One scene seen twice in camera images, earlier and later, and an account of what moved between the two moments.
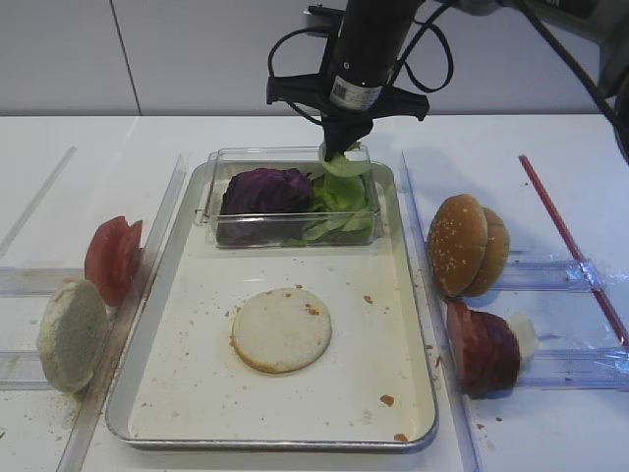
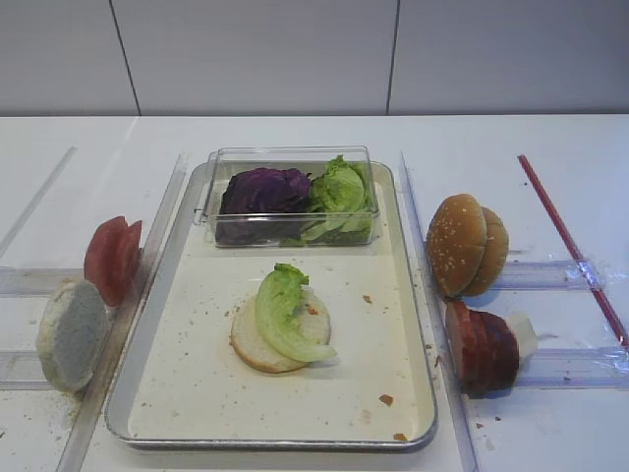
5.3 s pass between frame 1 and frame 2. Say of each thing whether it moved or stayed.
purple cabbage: stayed
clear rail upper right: stayed
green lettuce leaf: moved
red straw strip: stayed
